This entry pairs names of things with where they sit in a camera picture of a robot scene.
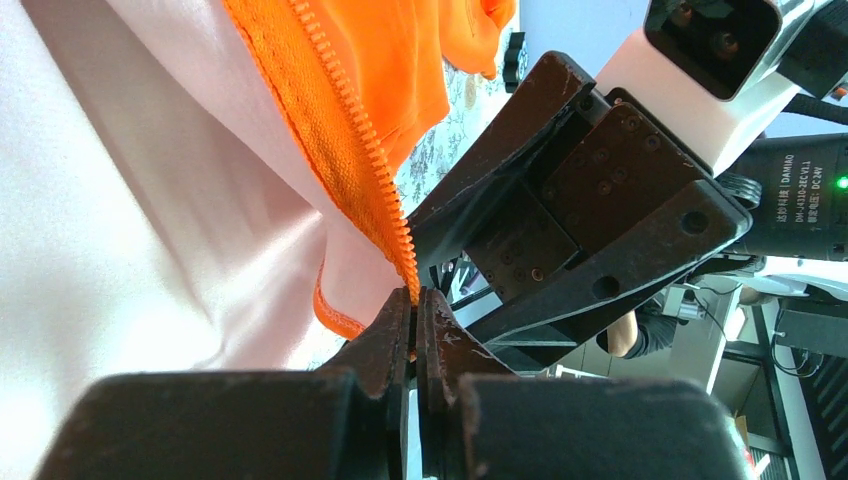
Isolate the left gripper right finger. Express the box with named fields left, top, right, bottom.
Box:
left=416, top=289, right=755, bottom=479

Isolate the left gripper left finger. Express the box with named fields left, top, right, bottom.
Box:
left=37, top=288, right=412, bottom=479

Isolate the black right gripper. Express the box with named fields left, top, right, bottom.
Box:
left=407, top=51, right=753, bottom=371

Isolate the orange zip jacket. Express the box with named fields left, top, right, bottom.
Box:
left=1, top=1, right=517, bottom=479

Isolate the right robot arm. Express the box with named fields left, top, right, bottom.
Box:
left=409, top=1, right=847, bottom=368

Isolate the person in blue sleeve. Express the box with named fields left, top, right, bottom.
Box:
left=595, top=300, right=689, bottom=359

